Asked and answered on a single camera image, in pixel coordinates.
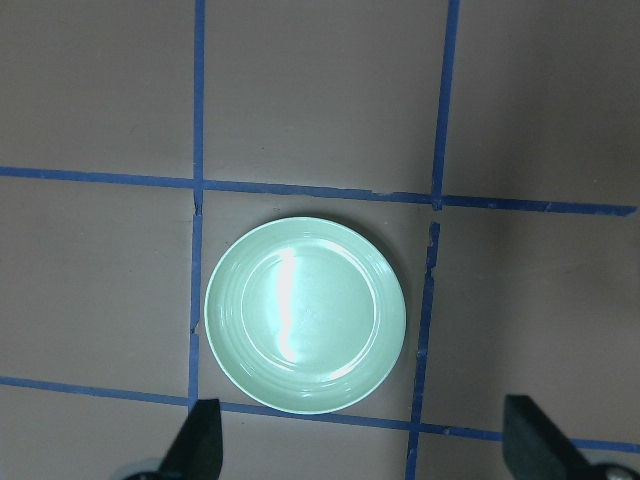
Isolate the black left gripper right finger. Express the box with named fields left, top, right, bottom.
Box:
left=502, top=395, right=600, bottom=480

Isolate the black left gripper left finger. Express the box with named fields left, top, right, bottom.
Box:
left=156, top=399, right=223, bottom=480

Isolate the green plate near left arm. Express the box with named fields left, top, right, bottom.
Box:
left=204, top=217, right=406, bottom=415

